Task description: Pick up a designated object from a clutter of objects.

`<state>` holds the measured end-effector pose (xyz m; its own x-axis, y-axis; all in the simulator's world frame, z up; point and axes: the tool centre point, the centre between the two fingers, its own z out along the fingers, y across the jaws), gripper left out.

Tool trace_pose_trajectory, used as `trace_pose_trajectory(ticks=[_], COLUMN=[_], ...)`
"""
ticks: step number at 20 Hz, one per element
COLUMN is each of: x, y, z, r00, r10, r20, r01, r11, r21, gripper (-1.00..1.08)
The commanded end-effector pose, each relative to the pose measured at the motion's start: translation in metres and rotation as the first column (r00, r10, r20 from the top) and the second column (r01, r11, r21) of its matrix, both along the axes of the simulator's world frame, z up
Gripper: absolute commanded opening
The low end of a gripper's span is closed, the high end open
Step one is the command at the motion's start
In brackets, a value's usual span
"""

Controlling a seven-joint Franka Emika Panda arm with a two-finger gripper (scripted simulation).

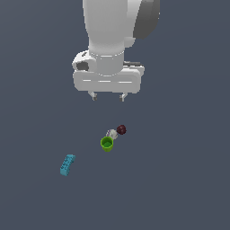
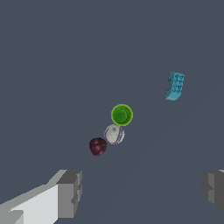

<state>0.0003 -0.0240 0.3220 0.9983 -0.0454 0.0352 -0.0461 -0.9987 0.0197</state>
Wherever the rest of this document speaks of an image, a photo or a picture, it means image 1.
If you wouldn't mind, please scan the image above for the teal curved block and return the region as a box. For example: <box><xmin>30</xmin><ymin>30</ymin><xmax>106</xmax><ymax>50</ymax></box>
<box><xmin>59</xmin><ymin>154</ymin><xmax>76</xmax><ymax>177</ymax></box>

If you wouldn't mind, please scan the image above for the small white crumpled object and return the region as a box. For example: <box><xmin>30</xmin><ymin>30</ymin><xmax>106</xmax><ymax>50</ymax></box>
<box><xmin>105</xmin><ymin>128</ymin><xmax>119</xmax><ymax>141</ymax></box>

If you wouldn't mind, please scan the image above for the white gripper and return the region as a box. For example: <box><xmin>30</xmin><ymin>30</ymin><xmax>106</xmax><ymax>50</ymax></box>
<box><xmin>72</xmin><ymin>60</ymin><xmax>146</xmax><ymax>102</ymax></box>

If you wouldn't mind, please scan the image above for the dark red ball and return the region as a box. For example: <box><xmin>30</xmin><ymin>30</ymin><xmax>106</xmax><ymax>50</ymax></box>
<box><xmin>116</xmin><ymin>124</ymin><xmax>128</xmax><ymax>136</ymax></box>

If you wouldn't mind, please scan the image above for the green cup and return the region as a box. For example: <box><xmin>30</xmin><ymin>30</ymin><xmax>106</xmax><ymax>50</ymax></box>
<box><xmin>100</xmin><ymin>136</ymin><xmax>115</xmax><ymax>153</ymax></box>

